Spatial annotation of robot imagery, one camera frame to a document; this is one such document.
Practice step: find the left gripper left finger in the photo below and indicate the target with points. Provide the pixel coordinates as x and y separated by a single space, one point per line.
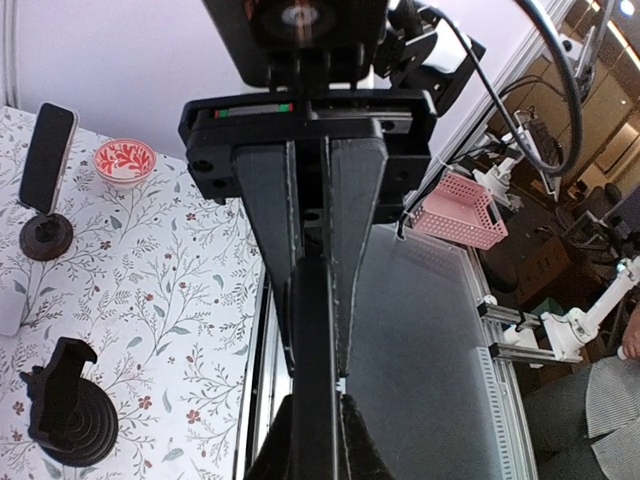
275 459

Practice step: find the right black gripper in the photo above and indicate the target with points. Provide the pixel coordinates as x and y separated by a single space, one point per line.
265 132

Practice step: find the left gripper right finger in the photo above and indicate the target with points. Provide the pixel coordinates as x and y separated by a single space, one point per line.
362 459

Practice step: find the black round-base stand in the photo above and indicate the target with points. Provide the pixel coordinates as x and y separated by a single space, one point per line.
46 237
71 418

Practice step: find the black phone front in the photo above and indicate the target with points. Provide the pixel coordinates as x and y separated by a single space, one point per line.
314 434

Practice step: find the white folding phone stand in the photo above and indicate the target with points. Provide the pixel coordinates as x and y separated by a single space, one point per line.
12 305

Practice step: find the pink plastic basket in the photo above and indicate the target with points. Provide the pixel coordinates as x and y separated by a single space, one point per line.
462 211

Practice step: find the orange patterned white bowl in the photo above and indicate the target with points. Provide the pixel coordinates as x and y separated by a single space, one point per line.
124 163

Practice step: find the person in grey clothes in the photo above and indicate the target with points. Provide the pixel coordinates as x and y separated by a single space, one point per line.
586 425

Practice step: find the front aluminium rail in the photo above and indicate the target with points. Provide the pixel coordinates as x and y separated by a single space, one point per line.
424 371

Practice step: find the right aluminium frame post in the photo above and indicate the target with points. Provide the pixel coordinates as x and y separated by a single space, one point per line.
9 53

